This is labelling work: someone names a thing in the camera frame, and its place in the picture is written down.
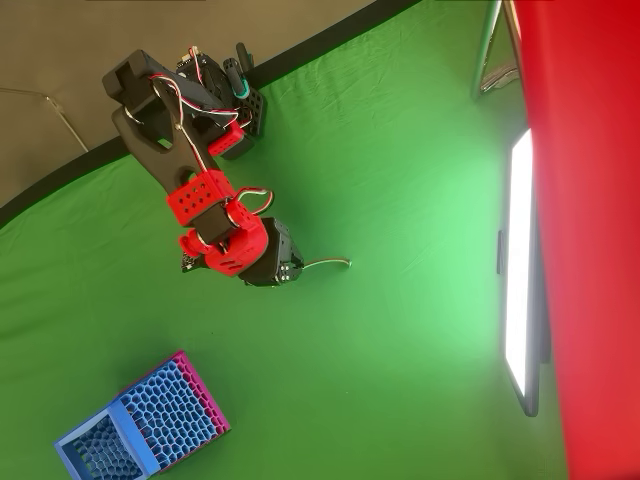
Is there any black clamp with teal ring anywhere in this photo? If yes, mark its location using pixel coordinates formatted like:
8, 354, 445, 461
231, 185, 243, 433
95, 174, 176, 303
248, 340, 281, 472
222, 42, 257, 101

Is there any thin white stick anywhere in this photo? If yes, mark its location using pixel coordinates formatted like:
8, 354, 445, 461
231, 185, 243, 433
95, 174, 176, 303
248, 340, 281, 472
302, 256, 354, 271

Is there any black monitor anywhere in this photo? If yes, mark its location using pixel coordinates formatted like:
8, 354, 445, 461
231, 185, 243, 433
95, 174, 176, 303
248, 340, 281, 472
496, 127, 554, 419

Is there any green cloth with black edge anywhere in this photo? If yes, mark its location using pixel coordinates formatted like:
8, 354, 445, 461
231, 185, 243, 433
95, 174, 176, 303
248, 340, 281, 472
0, 0, 571, 480

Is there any chrome tube frame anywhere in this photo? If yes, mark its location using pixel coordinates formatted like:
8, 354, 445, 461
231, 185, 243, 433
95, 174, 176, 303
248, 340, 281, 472
469, 0, 522, 100

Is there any blue and magenta mesh basket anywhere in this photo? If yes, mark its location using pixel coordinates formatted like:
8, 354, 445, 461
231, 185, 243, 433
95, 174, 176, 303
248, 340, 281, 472
53, 349, 232, 480

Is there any thin grey cable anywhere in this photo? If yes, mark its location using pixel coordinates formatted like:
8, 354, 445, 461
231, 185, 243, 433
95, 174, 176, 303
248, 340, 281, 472
0, 87, 90, 154

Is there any large red panel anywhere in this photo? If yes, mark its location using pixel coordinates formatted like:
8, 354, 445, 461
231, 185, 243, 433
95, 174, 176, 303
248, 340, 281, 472
509, 0, 640, 480

